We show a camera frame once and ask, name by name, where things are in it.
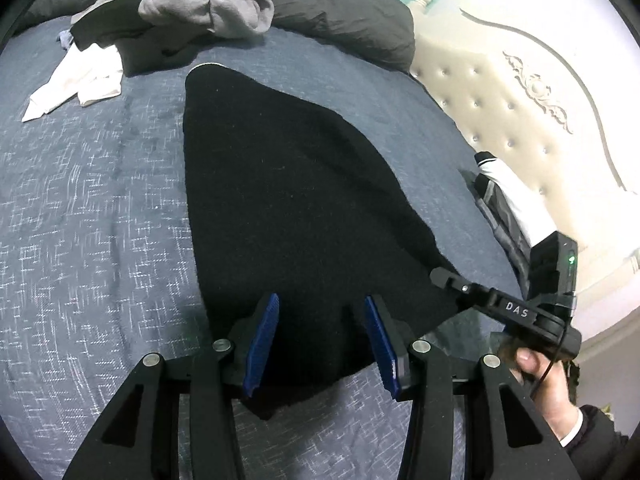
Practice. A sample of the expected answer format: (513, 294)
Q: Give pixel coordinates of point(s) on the blue-grey garment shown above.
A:
(66, 39)

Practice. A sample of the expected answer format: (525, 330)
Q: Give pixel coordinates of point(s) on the person's right hand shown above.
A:
(547, 390)

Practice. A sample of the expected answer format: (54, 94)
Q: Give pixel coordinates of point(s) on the dark grey rolled duvet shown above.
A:
(340, 15)

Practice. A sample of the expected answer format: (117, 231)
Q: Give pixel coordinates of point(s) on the cream tufted headboard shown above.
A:
(525, 90)

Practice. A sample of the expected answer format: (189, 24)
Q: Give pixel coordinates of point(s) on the person's right forearm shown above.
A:
(595, 440)

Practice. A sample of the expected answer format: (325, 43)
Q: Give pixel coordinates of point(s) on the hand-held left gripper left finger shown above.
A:
(260, 345)

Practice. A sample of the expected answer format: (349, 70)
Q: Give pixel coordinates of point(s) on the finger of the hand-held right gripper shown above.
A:
(465, 290)

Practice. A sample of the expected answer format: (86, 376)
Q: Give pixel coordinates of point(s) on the black sweater with white collar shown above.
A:
(290, 200)

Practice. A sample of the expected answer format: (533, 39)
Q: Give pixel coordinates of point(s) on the black garment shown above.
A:
(150, 52)

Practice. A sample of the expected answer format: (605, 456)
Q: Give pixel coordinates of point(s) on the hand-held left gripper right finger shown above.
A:
(382, 345)

